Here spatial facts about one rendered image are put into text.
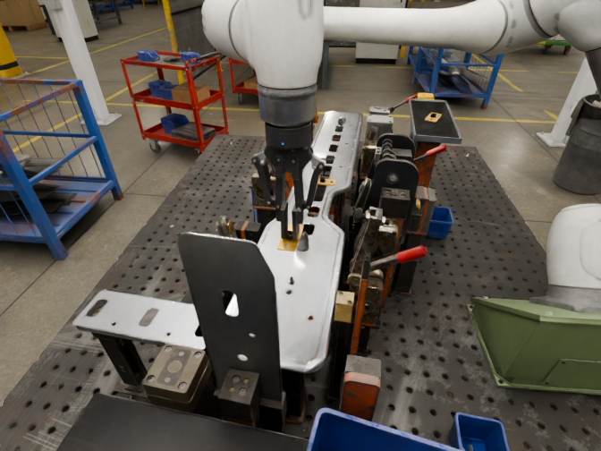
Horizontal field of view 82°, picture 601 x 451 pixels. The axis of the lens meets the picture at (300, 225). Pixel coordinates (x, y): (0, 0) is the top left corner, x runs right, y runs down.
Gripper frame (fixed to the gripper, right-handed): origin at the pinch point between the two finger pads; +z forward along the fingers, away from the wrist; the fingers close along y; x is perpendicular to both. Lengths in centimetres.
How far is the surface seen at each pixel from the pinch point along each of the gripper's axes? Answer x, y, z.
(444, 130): -59, -36, 1
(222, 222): -4.9, 16.9, 6.2
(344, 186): -45.0, -7.5, 17.0
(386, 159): -28.5, -18.2, -1.4
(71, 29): -313, 313, 14
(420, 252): 0.5, -25.3, 3.3
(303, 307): 5.9, -3.9, 17.6
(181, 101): -239, 157, 58
